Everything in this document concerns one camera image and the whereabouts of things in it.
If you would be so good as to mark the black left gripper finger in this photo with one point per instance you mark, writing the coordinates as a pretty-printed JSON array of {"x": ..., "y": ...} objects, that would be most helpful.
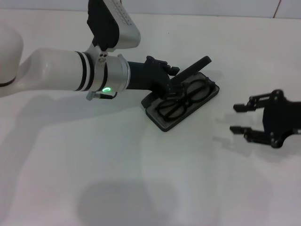
[
  {"x": 175, "y": 90},
  {"x": 174, "y": 71}
]

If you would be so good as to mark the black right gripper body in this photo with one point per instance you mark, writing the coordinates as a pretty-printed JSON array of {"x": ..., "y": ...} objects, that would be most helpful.
[{"x": 279, "y": 117}]

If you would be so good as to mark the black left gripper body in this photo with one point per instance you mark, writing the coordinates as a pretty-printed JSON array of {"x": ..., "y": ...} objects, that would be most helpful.
[{"x": 150, "y": 75}]

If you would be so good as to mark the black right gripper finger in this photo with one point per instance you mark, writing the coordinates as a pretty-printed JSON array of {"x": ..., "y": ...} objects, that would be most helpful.
[
  {"x": 254, "y": 136},
  {"x": 242, "y": 107}
]

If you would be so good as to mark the black glasses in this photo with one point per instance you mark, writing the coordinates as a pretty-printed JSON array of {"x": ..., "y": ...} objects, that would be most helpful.
[{"x": 185, "y": 99}]

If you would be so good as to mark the black glasses case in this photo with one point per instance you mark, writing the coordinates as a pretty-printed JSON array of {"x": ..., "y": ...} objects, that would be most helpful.
[{"x": 164, "y": 126}]

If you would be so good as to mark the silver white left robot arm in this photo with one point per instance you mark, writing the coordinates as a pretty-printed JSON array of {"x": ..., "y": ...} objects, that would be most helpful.
[{"x": 54, "y": 70}]

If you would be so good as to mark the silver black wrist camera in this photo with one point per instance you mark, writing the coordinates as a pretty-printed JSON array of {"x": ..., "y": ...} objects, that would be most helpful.
[{"x": 110, "y": 26}]

